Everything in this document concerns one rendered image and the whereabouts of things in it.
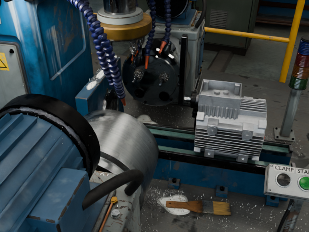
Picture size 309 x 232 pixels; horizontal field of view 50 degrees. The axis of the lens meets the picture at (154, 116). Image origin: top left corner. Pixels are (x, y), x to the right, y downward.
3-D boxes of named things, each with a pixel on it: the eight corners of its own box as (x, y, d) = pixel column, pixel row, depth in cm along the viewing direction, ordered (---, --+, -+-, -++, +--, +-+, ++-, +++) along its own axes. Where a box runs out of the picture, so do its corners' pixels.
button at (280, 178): (275, 185, 79) (277, 184, 78) (276, 173, 80) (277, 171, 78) (288, 188, 79) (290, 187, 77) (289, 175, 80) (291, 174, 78)
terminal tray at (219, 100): (197, 115, 100) (198, 95, 96) (201, 98, 109) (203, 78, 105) (237, 120, 98) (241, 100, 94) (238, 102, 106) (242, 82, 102)
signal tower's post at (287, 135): (274, 139, 135) (299, 41, 112) (273, 128, 141) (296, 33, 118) (295, 142, 133) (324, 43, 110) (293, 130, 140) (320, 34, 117)
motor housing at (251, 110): (191, 163, 105) (196, 112, 95) (199, 129, 120) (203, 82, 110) (257, 173, 101) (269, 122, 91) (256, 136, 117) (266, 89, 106)
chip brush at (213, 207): (165, 211, 104) (165, 209, 104) (166, 199, 108) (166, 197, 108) (231, 216, 102) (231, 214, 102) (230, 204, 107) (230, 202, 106)
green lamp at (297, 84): (289, 89, 123) (292, 78, 120) (288, 81, 128) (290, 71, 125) (306, 90, 121) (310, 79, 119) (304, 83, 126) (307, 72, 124)
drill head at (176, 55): (116, 113, 130) (111, 54, 116) (143, 69, 163) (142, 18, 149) (179, 122, 125) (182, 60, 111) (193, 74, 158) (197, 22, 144)
